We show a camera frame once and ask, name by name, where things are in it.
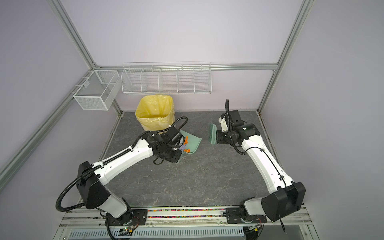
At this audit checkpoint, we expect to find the green hand brush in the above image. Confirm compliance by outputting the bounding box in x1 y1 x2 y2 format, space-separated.
209 123 217 145

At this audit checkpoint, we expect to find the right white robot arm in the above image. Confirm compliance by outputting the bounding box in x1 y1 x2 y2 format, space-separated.
215 100 306 223

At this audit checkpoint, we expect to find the beige bin with yellow bag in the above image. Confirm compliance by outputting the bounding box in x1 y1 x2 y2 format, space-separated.
135 95 176 131

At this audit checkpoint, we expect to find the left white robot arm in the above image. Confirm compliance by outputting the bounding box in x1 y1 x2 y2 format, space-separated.
55 123 186 225

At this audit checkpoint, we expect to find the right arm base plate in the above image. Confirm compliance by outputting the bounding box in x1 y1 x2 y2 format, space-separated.
223 206 267 224

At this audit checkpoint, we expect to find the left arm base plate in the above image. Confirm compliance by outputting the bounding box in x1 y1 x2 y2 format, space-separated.
105 209 148 226

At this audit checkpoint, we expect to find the small white mesh basket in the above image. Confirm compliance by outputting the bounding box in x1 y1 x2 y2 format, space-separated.
74 70 122 111

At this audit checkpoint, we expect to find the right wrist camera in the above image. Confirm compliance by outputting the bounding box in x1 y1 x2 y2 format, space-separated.
219 110 242 133

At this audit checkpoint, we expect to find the orange paper scrap near bin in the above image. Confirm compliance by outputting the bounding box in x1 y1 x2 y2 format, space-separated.
183 136 191 153

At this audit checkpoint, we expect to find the green plastic dustpan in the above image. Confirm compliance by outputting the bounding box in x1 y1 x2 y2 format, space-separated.
179 130 202 162

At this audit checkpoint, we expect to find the white vented cable duct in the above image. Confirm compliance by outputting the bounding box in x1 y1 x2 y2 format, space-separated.
68 227 245 240

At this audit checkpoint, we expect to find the long white wire basket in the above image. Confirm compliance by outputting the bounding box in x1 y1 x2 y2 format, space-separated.
121 62 212 95

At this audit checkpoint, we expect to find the aluminium corner frame post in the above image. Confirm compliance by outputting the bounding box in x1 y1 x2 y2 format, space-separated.
257 0 316 113

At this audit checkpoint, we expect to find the aluminium front rail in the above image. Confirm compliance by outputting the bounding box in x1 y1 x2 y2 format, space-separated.
58 204 313 230

